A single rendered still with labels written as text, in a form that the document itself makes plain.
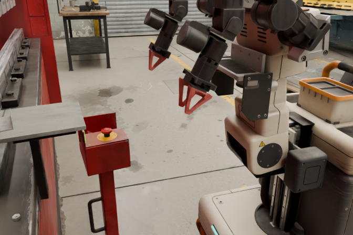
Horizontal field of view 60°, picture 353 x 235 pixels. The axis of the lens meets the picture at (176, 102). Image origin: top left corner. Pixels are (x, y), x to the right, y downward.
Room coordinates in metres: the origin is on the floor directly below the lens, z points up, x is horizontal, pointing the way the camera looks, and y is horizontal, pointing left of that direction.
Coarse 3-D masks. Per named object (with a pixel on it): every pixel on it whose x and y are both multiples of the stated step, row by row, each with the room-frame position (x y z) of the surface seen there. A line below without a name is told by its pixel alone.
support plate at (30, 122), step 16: (0, 112) 0.72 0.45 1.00; (16, 112) 0.72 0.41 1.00; (32, 112) 0.72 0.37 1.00; (48, 112) 0.72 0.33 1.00; (64, 112) 0.72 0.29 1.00; (80, 112) 0.72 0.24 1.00; (16, 128) 0.63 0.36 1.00; (32, 128) 0.63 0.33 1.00; (48, 128) 0.63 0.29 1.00; (64, 128) 0.63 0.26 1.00; (80, 128) 0.64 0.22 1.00
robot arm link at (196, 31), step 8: (184, 24) 0.77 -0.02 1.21; (192, 24) 0.75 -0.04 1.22; (200, 24) 0.75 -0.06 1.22; (232, 24) 0.75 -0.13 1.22; (240, 24) 0.75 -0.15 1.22; (184, 32) 0.75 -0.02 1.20; (192, 32) 0.74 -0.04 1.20; (200, 32) 0.75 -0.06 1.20; (208, 32) 0.76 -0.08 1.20; (216, 32) 0.76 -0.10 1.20; (224, 32) 0.75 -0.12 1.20; (232, 32) 0.75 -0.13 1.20; (176, 40) 0.77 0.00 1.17; (184, 40) 0.74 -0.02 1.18; (192, 40) 0.74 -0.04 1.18; (200, 40) 0.74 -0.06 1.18; (232, 40) 0.75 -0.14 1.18; (192, 48) 0.75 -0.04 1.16; (200, 48) 0.75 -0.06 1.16
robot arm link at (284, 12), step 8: (256, 0) 0.87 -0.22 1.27; (280, 0) 0.78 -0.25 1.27; (288, 0) 0.78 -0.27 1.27; (256, 8) 0.84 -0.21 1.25; (272, 8) 0.77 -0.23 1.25; (280, 8) 0.78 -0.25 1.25; (288, 8) 0.78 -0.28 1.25; (296, 8) 0.79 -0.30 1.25; (272, 16) 0.77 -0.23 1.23; (280, 16) 0.78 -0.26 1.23; (288, 16) 0.79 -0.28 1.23; (296, 16) 0.79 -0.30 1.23; (256, 24) 0.86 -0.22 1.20; (272, 24) 0.77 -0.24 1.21; (280, 24) 0.78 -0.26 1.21; (288, 24) 0.79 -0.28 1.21
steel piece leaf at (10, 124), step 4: (8, 116) 0.69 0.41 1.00; (0, 120) 0.67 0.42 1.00; (4, 120) 0.67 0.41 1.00; (8, 120) 0.67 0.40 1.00; (12, 120) 0.65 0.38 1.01; (0, 124) 0.64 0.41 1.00; (4, 124) 0.64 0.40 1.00; (8, 124) 0.64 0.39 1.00; (12, 124) 0.62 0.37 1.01; (0, 128) 0.62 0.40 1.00; (4, 128) 0.62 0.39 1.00; (8, 128) 0.62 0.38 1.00; (12, 128) 0.62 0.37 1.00
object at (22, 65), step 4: (16, 60) 1.69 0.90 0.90; (24, 60) 1.69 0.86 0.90; (16, 64) 1.61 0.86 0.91; (20, 64) 1.61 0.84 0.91; (24, 64) 1.61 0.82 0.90; (20, 68) 1.52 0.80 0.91; (24, 68) 1.54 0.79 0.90; (12, 72) 1.44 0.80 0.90; (16, 72) 1.44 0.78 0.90; (20, 72) 1.44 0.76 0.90; (24, 72) 1.50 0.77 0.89; (12, 76) 1.42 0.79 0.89; (16, 76) 1.43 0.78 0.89; (20, 76) 1.44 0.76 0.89
